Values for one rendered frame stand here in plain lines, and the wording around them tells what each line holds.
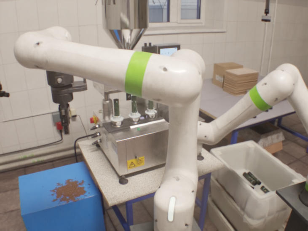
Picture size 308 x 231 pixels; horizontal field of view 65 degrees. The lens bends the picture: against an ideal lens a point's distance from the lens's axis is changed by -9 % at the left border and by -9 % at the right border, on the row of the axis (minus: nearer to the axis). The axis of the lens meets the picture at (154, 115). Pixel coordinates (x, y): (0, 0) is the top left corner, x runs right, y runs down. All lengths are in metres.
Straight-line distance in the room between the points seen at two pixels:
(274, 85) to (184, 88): 0.56
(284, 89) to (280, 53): 3.78
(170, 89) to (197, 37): 2.94
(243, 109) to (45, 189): 1.33
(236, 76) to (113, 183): 1.92
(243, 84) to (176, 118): 2.26
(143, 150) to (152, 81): 0.93
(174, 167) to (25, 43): 0.61
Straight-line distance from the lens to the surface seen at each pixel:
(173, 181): 0.87
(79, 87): 0.92
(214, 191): 2.18
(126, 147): 1.45
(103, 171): 1.66
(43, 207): 1.72
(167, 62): 0.63
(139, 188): 1.50
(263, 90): 1.12
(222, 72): 3.21
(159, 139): 1.52
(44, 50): 0.74
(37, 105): 2.98
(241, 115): 1.19
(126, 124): 1.56
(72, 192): 1.77
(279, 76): 1.10
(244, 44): 4.14
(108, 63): 0.65
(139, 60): 0.63
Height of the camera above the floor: 1.71
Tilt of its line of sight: 24 degrees down
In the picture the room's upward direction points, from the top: straight up
